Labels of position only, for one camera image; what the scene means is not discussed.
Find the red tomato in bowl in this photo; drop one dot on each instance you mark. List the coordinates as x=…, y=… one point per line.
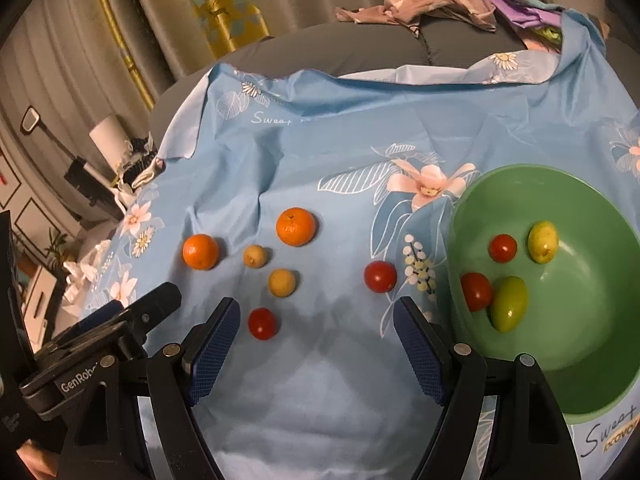
x=503, y=248
x=476, y=290

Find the grey sofa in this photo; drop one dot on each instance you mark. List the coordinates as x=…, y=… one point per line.
x=346, y=48

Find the purple folded garment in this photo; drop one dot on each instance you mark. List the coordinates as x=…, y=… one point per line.
x=525, y=14

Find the orange mandarin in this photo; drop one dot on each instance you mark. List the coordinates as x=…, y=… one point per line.
x=200, y=252
x=296, y=226

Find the yellow-green fruit in bowl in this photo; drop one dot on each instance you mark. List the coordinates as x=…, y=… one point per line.
x=542, y=241

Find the white cylindrical lamp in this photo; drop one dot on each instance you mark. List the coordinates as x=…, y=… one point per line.
x=112, y=141

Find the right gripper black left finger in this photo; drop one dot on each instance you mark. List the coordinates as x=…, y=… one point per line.
x=179, y=375

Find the black white clutter pile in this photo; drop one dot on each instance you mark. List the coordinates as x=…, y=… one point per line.
x=139, y=166

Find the green plastic bowl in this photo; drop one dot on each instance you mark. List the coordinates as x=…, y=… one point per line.
x=582, y=320

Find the green oval fruit in bowl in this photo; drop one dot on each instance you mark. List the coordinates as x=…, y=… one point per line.
x=509, y=304

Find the light blue floral cloth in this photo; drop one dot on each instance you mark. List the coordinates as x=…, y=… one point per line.
x=380, y=159

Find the lower red tomato in bowl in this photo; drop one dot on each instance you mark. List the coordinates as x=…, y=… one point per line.
x=476, y=290

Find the red tomato near gripper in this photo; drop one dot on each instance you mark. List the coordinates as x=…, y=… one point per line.
x=262, y=324

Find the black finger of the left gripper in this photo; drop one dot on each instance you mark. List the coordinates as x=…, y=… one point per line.
x=150, y=307

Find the left orange mandarin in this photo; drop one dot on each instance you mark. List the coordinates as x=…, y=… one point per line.
x=200, y=252

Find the person's left hand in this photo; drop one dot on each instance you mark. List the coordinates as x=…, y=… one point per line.
x=43, y=464

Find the yellow patterned curtain panel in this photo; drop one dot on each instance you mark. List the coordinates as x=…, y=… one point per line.
x=229, y=24

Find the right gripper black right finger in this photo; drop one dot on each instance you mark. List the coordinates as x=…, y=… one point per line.
x=529, y=436

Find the upper red tomato in bowl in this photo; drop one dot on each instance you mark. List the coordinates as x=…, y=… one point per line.
x=503, y=248

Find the red tomato on cloth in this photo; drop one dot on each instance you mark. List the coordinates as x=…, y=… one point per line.
x=380, y=276

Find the pink-grey crumpled garment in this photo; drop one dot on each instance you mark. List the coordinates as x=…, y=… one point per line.
x=409, y=13

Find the grey curtain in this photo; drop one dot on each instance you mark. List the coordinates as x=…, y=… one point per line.
x=79, y=61

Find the small yellow fruit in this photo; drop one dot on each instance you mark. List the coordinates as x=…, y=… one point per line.
x=282, y=283
x=255, y=256

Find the right orange mandarin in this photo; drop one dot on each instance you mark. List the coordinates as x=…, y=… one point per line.
x=296, y=226

